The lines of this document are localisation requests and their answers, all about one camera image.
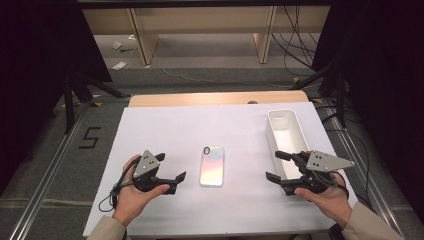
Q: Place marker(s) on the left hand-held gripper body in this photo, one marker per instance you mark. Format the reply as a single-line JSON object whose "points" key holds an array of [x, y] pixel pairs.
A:
{"points": [[145, 165]]}

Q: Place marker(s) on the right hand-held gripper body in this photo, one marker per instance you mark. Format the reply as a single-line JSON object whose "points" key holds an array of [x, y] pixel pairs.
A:
{"points": [[321, 161]]}

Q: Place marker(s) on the white plastic bin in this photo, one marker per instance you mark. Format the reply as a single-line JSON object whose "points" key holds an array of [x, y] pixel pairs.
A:
{"points": [[286, 133]]}

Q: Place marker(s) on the person's left hand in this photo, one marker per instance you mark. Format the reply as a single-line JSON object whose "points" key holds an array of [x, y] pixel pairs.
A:
{"points": [[130, 200]]}

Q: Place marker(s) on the person's right hand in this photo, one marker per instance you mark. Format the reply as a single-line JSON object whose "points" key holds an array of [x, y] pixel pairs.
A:
{"points": [[333, 203]]}

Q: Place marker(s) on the white table cover sheet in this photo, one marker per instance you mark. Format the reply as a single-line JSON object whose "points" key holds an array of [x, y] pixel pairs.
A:
{"points": [[166, 133]]}

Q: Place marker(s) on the black tripod stand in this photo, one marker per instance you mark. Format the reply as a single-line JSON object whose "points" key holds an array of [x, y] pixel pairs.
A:
{"points": [[339, 100], [69, 106]]}

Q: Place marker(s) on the light wooden table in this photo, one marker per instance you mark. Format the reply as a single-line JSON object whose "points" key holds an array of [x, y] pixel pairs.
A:
{"points": [[200, 99]]}

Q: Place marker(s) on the white paper scrap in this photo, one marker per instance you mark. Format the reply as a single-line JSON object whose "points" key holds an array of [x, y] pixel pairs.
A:
{"points": [[119, 65], [116, 45]]}

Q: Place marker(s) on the black curtain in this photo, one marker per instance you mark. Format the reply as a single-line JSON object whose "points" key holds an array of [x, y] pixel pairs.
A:
{"points": [[390, 83], [33, 66]]}

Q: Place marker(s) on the beige wooden desk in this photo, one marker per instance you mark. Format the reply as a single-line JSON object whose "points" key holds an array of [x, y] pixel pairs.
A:
{"points": [[200, 18]]}

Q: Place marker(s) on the aluminium floor rail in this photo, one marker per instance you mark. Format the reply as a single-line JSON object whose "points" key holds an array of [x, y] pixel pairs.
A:
{"points": [[43, 186], [363, 176]]}

